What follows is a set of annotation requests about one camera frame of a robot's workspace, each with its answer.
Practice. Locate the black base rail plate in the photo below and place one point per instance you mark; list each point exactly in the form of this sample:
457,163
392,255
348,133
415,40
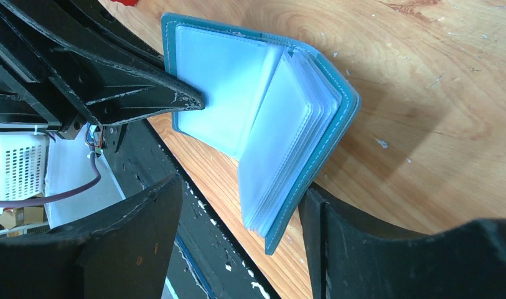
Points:
207,261

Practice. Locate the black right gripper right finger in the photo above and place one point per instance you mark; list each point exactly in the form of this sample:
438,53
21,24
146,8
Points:
352,254

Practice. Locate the red flat toy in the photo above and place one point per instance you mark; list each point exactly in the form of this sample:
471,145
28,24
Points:
130,3

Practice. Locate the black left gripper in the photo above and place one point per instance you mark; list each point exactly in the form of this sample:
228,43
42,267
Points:
66,62

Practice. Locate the white perforated plastic basket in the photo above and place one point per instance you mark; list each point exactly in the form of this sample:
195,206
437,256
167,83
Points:
22,166

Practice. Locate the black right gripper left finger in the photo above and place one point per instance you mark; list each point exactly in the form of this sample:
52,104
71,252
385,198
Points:
122,251

